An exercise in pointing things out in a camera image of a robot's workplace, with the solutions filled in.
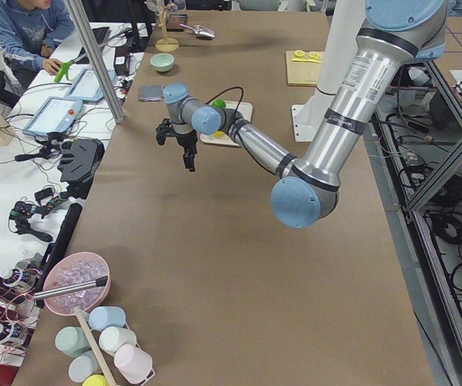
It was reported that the white wooden tray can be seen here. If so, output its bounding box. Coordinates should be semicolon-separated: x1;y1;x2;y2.
200;100;254;147

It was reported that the green handled tool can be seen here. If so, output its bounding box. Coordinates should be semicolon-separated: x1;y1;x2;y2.
54;53;87;83

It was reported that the person in blue hoodie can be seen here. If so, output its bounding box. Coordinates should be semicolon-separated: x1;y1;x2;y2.
0;0;75;88

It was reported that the teach pendant tablet near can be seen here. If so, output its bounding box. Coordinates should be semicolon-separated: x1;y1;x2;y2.
22;96;84;138

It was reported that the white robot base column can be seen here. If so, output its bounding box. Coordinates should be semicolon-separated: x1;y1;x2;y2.
292;0;365;142

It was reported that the mint green cup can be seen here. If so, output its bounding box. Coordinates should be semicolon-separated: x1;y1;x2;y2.
55;326;91;358

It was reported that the metal scoop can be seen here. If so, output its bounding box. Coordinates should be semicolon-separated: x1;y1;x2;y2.
180;23;217;39

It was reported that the pink bowl with ice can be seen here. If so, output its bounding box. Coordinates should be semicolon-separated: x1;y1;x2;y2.
43;252;111;316

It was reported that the wooden stand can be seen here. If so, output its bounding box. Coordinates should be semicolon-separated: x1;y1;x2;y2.
155;0;179;52

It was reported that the grey folded cloth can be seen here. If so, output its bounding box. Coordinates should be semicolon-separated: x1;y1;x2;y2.
138;84;163;102

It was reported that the black device on side table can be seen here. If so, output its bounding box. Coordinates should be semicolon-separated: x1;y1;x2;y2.
57;139;105;183

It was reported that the grey blue cup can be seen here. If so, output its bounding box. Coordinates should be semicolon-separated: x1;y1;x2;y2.
68;351;102;384

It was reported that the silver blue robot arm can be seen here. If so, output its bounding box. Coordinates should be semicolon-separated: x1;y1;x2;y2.
163;1;448;228

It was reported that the teach pendant tablet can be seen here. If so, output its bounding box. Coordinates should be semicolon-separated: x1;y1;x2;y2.
22;96;84;138
64;68;104;103

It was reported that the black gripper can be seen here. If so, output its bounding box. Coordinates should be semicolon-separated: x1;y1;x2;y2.
176;130;197;172

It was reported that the lemon slice right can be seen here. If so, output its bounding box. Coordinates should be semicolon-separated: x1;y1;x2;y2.
309;51;321;60

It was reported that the wooden cutting board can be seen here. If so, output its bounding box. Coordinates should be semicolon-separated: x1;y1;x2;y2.
285;50;324;87

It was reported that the white cup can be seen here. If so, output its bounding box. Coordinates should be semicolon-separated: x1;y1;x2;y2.
98;326;138;356

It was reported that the mint green bowl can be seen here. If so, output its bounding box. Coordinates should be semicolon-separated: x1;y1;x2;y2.
150;53;175;73

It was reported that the wooden cup rack pole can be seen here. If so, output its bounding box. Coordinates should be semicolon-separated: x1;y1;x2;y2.
74;309;117;386

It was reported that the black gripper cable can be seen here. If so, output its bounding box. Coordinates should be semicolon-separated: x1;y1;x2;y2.
208;85;245;117

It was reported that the yellow cup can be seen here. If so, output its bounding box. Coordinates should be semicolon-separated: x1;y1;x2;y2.
82;374;109;386

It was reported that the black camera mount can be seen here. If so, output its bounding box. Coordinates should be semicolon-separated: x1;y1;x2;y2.
155;118;176;146

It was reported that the light blue cup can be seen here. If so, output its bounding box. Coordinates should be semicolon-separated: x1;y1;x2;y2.
89;306;126;331

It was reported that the aluminium frame post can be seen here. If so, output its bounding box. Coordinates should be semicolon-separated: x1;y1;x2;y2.
65;0;124;124

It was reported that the pink cup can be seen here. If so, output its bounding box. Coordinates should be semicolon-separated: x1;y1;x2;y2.
113;344;155;384

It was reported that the teach pendant tablet far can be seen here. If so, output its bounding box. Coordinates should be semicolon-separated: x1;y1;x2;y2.
64;68;104;103

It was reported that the green lime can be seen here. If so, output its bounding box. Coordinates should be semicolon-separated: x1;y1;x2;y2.
211;100;226;109

